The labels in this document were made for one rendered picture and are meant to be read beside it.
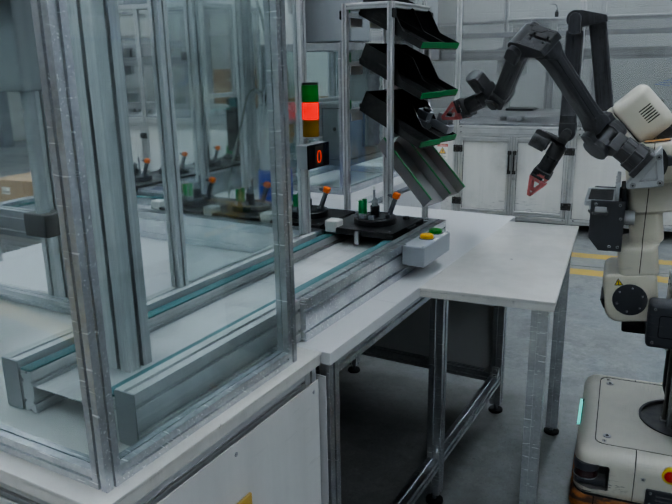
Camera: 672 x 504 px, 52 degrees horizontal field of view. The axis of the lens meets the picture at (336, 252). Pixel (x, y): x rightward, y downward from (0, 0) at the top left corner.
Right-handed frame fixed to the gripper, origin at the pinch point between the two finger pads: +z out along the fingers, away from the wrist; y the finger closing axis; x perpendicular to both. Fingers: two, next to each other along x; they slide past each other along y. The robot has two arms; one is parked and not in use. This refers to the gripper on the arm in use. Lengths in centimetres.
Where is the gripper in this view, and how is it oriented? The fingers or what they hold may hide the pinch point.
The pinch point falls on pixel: (446, 116)
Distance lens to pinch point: 253.7
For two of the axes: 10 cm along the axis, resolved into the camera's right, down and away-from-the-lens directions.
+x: 3.7, 9.3, 0.1
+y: -5.8, 2.4, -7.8
